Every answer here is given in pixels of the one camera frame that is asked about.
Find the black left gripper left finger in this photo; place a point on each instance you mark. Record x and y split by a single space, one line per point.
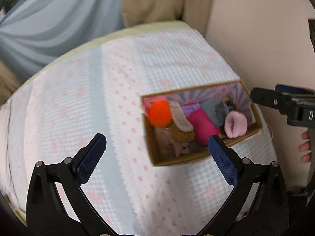
56 204

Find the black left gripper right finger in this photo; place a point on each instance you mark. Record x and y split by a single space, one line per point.
258 203

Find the pink fluffy scrunchie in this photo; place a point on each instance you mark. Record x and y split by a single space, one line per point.
235 124

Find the black printed Dracula cloth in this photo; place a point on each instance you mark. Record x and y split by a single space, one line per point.
230 104

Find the magenta pink pouch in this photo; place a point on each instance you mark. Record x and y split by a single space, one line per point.
203 127

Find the brown and white plush toy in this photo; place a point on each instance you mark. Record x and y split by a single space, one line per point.
181 130

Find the mauve pink cloth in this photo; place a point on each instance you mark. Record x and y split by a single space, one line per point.
167 146

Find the orange pompom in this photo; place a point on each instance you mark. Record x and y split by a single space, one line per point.
159 114

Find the grey rolled fuzzy sock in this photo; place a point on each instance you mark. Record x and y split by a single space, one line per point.
216 110

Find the checkered pastel bedspread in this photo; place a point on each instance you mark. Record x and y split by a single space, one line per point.
99 91

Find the purple plastic packet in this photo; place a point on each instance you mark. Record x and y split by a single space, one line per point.
190 108

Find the cardboard box with pink flaps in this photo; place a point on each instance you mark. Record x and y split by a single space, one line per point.
235 91

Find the beige curtain left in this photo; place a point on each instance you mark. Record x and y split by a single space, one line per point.
9 83

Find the beige curtain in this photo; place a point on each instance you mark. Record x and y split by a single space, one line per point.
195 13
9 83

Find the green mattress sheet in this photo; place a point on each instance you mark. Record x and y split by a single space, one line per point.
135 30

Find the beige curtain right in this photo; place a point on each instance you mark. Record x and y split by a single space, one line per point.
195 13

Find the light blue hanging sheet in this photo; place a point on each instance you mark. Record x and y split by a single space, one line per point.
34 33

